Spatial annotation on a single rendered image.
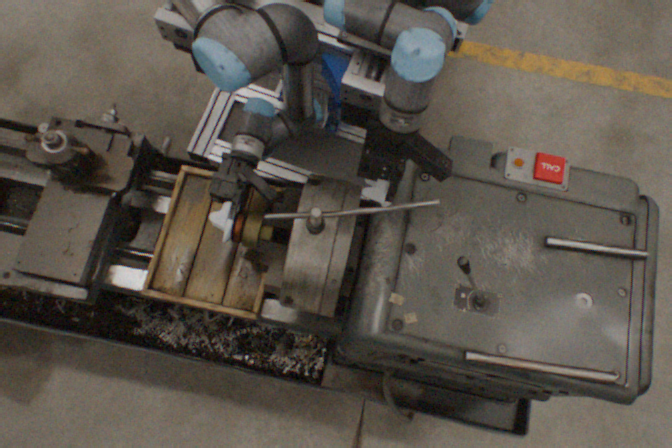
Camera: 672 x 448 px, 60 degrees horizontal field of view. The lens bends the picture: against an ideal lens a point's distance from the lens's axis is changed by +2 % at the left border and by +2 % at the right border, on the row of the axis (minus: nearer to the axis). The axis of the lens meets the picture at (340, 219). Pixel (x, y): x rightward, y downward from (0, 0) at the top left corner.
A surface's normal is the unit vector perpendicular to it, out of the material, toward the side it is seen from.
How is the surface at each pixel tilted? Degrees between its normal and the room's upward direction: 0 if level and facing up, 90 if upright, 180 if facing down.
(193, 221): 0
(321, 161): 0
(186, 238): 0
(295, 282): 49
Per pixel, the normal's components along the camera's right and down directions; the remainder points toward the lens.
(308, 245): -0.01, 0.00
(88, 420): 0.05, -0.29
